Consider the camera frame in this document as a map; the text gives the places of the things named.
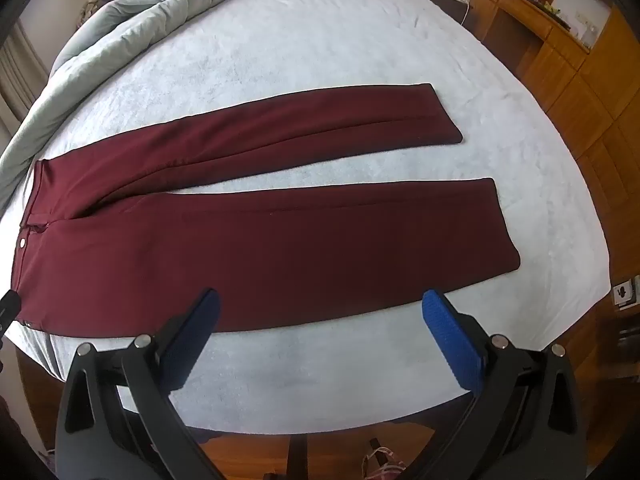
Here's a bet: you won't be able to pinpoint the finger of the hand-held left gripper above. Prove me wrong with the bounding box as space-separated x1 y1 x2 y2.
0 290 22 346

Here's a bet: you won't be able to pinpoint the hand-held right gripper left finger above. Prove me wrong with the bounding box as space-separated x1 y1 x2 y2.
54 287 223 480

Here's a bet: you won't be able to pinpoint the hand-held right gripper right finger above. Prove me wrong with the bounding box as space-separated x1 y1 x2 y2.
400 288 587 480

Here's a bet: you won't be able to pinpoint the maroon pants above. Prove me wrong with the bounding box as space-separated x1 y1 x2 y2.
11 82 522 337

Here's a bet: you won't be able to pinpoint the white power socket box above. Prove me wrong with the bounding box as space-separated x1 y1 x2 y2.
612 276 640 312

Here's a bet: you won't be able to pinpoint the beige curtain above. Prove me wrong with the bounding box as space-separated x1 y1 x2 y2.
0 20 38 123

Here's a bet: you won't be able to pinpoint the wooden cabinet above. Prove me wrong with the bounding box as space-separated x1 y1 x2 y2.
460 0 640 286

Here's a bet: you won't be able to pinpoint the white towel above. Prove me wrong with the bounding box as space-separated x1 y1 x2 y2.
0 0 612 431

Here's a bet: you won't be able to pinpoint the patterned pillow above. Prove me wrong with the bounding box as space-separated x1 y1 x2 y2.
77 0 126 36

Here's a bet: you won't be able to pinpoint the grey duvet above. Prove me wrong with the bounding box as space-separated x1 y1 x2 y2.
0 0 341 211

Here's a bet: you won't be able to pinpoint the pink strapped bag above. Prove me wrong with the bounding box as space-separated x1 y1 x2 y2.
360 447 412 480

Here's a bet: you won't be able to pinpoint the white cable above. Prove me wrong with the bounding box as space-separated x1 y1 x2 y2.
460 0 483 28

